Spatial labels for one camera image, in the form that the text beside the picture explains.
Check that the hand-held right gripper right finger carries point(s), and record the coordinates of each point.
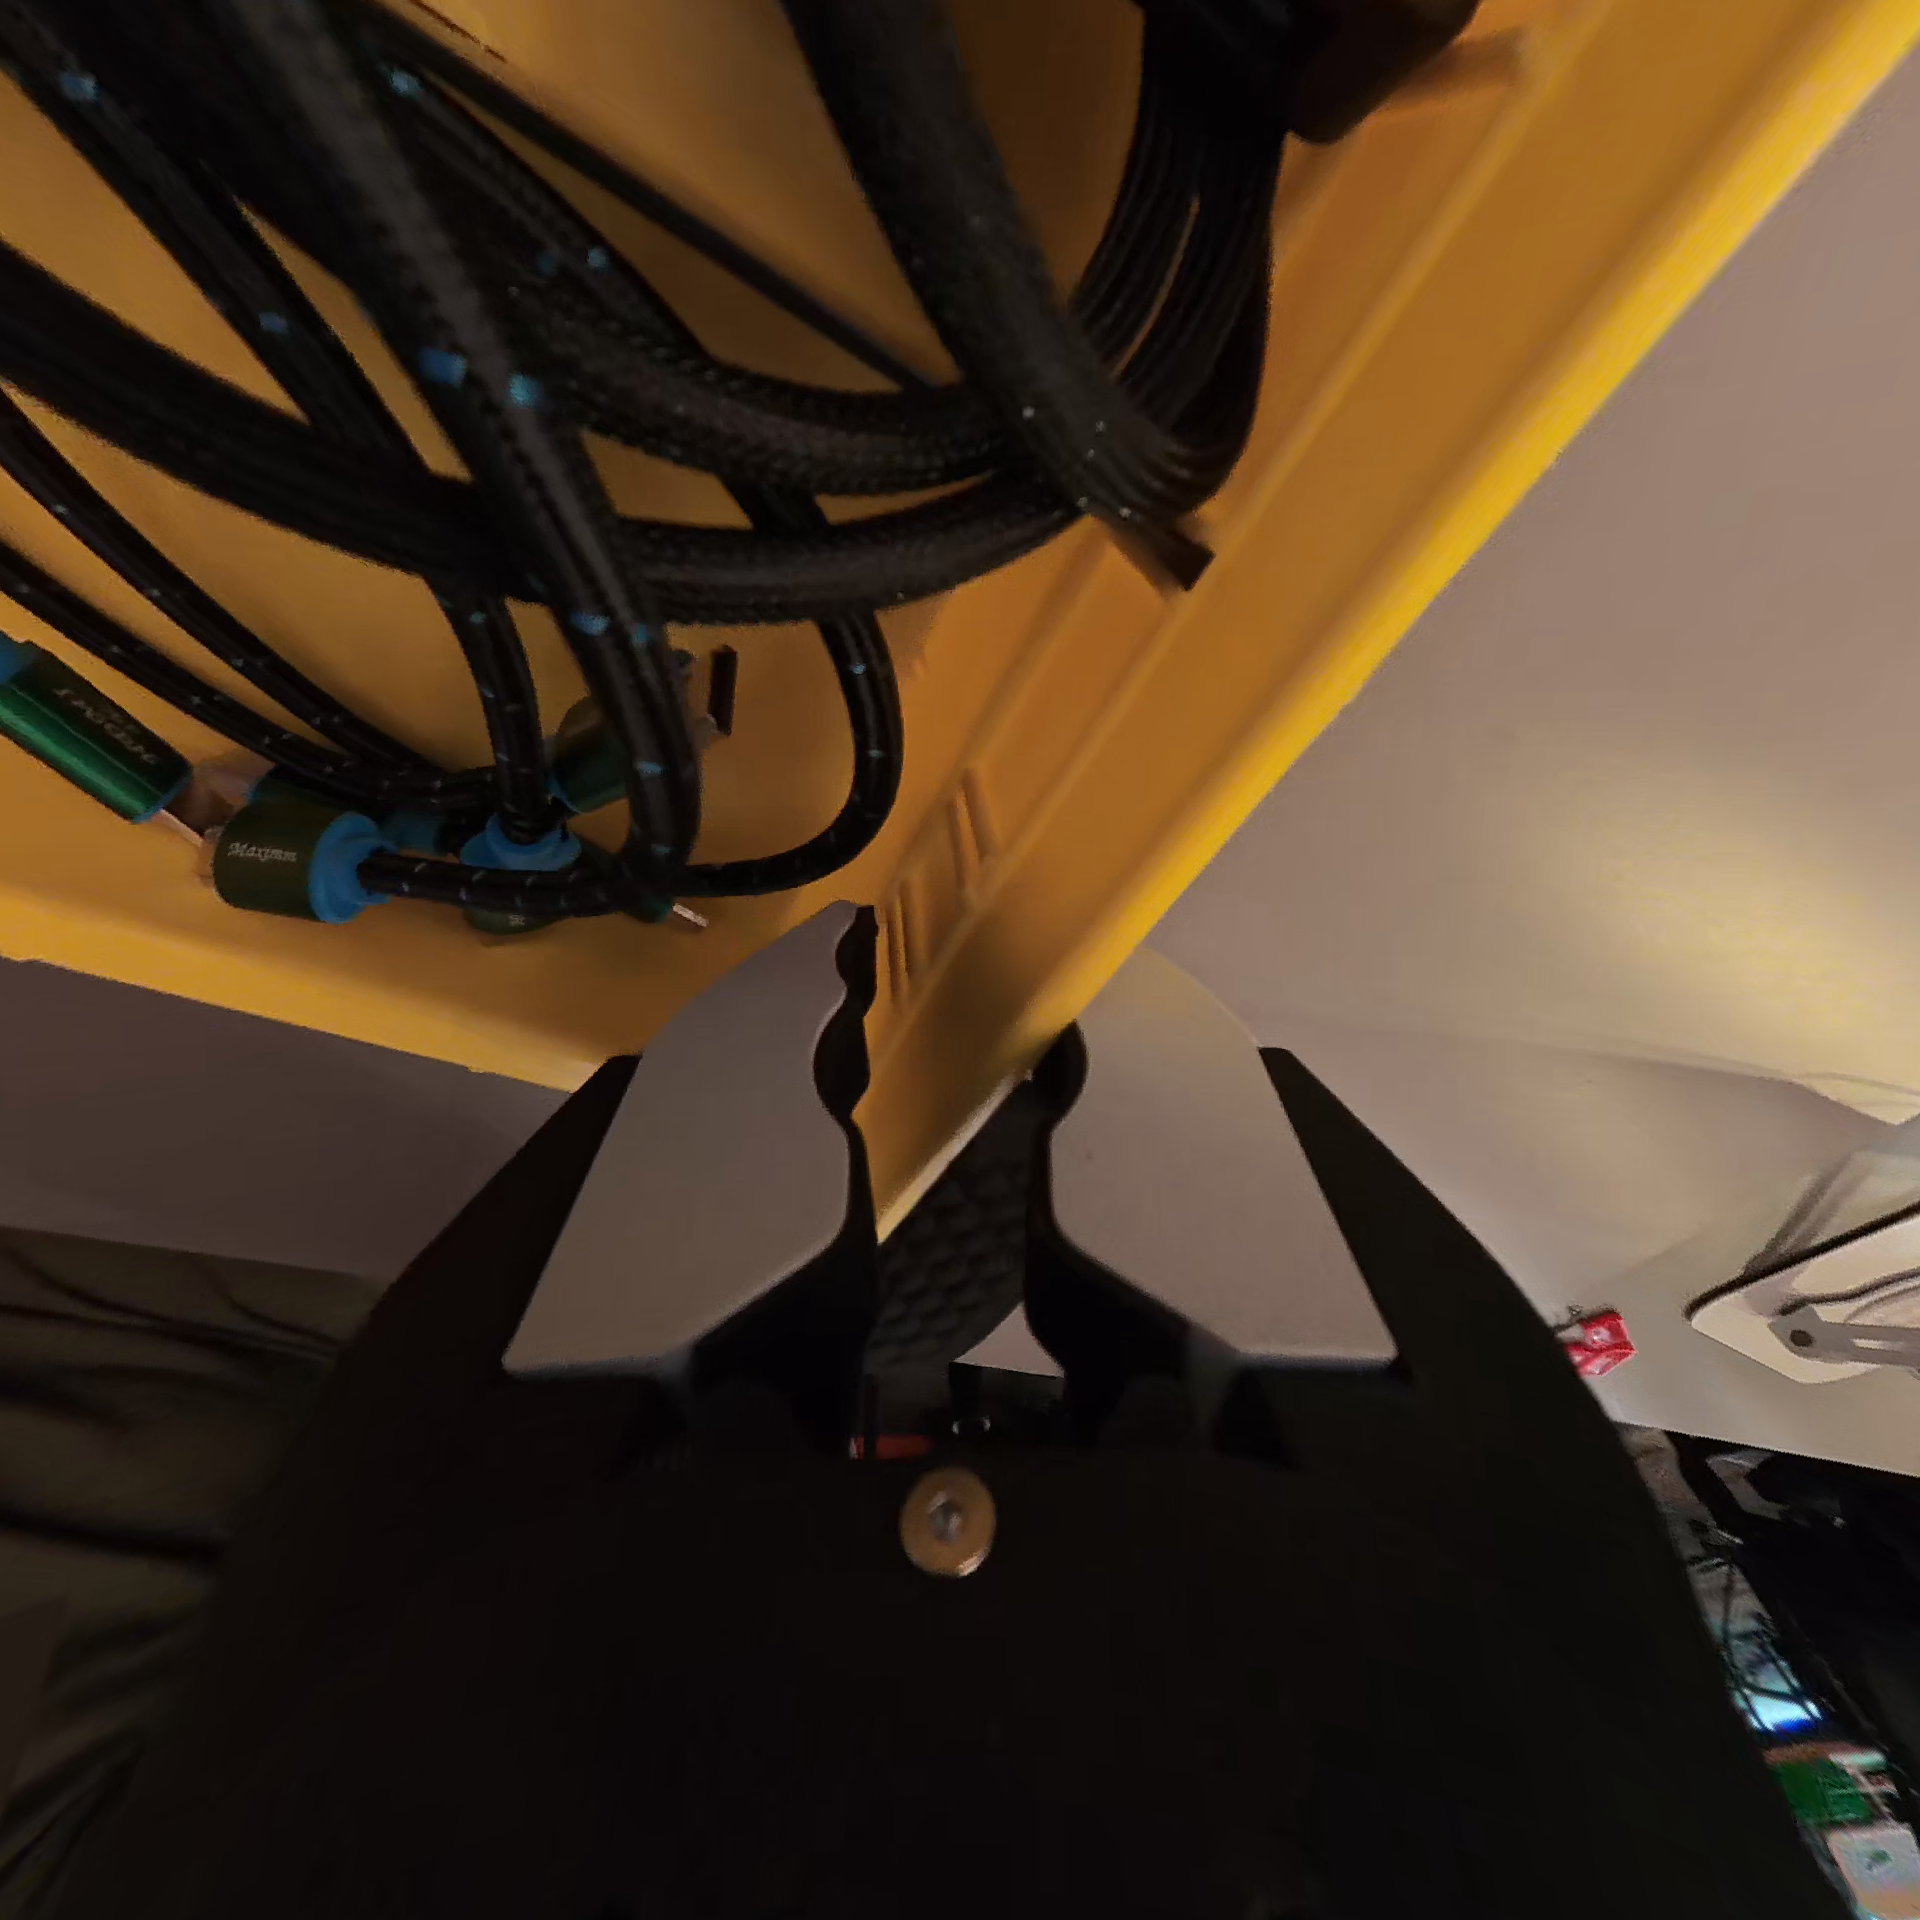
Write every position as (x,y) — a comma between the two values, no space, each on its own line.
(1214,1184)

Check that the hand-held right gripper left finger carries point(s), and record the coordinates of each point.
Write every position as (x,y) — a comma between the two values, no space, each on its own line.
(692,1184)

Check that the yellow plastic bin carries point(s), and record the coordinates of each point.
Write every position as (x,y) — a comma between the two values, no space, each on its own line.
(1274,602)

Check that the red packet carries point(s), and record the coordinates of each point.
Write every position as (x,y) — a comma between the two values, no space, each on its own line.
(1599,1341)

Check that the pile of colourful packets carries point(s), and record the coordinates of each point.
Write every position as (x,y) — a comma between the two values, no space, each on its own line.
(1830,1801)

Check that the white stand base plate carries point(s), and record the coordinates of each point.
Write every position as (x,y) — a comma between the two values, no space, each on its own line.
(1800,1306)

